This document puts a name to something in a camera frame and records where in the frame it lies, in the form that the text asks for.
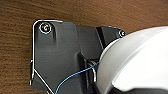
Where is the steel ring fitting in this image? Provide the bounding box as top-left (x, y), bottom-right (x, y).
top-left (85, 59), bottom-right (99, 84)

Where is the thin blue cable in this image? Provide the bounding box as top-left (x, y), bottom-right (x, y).
top-left (54, 62), bottom-right (100, 94)

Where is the white bowl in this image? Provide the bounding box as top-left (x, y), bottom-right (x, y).
top-left (93, 26), bottom-right (168, 94)

